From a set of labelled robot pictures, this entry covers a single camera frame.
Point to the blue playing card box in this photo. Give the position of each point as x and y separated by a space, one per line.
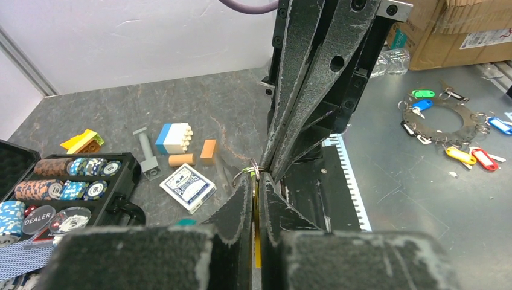
188 187

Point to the cardboard box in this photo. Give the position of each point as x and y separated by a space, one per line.
441 34

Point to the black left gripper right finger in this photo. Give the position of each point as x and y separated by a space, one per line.
295 254

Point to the yellow orange brick pile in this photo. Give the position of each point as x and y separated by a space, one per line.
87 142

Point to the grey plastic bolt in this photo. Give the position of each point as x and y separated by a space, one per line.
149 165

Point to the plastic water bottle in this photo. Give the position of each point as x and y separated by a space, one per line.
392 62

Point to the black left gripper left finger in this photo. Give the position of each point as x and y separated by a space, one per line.
214 254

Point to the wooden cylinder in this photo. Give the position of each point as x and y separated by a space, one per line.
180 159

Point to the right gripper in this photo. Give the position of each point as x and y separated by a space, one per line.
324 53

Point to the teal flat piece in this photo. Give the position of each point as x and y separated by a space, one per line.
186 222

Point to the aluminium profile rail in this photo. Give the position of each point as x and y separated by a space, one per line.
499 73

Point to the blue white brick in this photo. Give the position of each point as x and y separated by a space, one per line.
174 138

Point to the orange wooden block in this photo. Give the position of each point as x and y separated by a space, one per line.
207 156

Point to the black poker chip case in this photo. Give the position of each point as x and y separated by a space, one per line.
43 199

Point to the yellow key tag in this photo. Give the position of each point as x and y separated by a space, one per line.
257 247

